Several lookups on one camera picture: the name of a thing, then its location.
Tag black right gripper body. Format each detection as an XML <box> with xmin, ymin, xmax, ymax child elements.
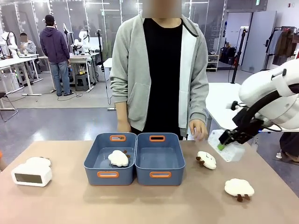
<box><xmin>232</xmin><ymin>109</ymin><xmax>266</xmax><ymax>145</ymax></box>

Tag white digital clock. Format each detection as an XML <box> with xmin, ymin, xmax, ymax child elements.
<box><xmin>11</xmin><ymin>163</ymin><xmax>53</xmax><ymax>188</ymax></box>
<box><xmin>207</xmin><ymin>129</ymin><xmax>246</xmax><ymax>163</ymax></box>

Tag white sheep plush toy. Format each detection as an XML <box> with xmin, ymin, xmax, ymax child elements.
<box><xmin>224</xmin><ymin>178</ymin><xmax>255</xmax><ymax>203</ymax></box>
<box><xmin>195</xmin><ymin>151</ymin><xmax>217</xmax><ymax>170</ymax></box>
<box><xmin>107</xmin><ymin>149</ymin><xmax>132</xmax><ymax>168</ymax></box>
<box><xmin>25</xmin><ymin>156</ymin><xmax>52</xmax><ymax>168</ymax></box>

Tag person's left forearm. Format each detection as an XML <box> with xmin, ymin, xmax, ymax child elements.
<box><xmin>188</xmin><ymin>70</ymin><xmax>209</xmax><ymax>122</ymax></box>

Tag person's right forearm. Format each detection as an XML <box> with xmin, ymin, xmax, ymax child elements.
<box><xmin>115</xmin><ymin>101</ymin><xmax>129</xmax><ymax>124</ymax></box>

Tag person's left hand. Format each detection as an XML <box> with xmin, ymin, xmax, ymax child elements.
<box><xmin>188</xmin><ymin>119</ymin><xmax>209</xmax><ymax>141</ymax></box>

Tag person's right hand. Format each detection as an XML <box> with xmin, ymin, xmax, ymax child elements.
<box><xmin>116</xmin><ymin>120</ymin><xmax>132</xmax><ymax>133</ymax></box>

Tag large white table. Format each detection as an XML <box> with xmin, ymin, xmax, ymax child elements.
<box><xmin>205</xmin><ymin>82</ymin><xmax>299</xmax><ymax>133</ymax></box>

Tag black tripod stand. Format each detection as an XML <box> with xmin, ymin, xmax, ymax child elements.
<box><xmin>230</xmin><ymin>27</ymin><xmax>249</xmax><ymax>84</ymax></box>

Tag white shoe shelf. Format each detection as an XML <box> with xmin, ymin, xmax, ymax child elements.
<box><xmin>206</xmin><ymin>54</ymin><xmax>220</xmax><ymax>72</ymax></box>

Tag black bags pile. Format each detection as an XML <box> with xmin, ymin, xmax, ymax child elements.
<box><xmin>219</xmin><ymin>46</ymin><xmax>237</xmax><ymax>65</ymax></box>

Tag gray door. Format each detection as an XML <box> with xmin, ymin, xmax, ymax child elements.
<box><xmin>241</xmin><ymin>10</ymin><xmax>278</xmax><ymax>74</ymax></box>

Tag clothes rack with coats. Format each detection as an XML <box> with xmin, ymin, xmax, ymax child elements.
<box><xmin>266</xmin><ymin>26</ymin><xmax>299</xmax><ymax>69</ymax></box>

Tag person in gray hoodie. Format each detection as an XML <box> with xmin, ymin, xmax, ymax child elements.
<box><xmin>109</xmin><ymin>0</ymin><xmax>210</xmax><ymax>140</ymax></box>

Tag gray plastic stool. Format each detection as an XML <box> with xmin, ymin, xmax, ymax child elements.
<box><xmin>74</xmin><ymin>73</ymin><xmax>90</xmax><ymax>92</ymax></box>

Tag white workbench desk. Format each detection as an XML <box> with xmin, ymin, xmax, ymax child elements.
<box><xmin>69</xmin><ymin>54</ymin><xmax>99</xmax><ymax>93</ymax></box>

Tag man in purple hoodie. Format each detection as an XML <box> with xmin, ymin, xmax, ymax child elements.
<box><xmin>39</xmin><ymin>14</ymin><xmax>74</xmax><ymax>97</ymax></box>

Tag seated person gray top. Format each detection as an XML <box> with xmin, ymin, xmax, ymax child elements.
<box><xmin>19</xmin><ymin>32</ymin><xmax>37</xmax><ymax>56</ymax></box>

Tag black metal chair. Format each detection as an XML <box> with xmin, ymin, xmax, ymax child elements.
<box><xmin>0</xmin><ymin>91</ymin><xmax>19</xmax><ymax>123</ymax></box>

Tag white long desk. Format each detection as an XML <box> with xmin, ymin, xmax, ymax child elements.
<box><xmin>0</xmin><ymin>54</ymin><xmax>43</xmax><ymax>97</ymax></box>

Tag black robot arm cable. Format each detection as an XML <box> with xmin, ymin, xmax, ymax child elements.
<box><xmin>242</xmin><ymin>90</ymin><xmax>283</xmax><ymax>133</ymax></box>

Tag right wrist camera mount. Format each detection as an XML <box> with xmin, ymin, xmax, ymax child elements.
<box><xmin>225</xmin><ymin>100</ymin><xmax>248</xmax><ymax>113</ymax></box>

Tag blue basket orange handles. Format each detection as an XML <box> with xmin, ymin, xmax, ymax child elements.
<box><xmin>83</xmin><ymin>132</ymin><xmax>137</xmax><ymax>187</ymax></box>
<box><xmin>135</xmin><ymin>132</ymin><xmax>186</xmax><ymax>187</ymax></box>

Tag black camera tripod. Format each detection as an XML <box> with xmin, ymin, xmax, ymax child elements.
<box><xmin>95</xmin><ymin>29</ymin><xmax>117</xmax><ymax>111</ymax></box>

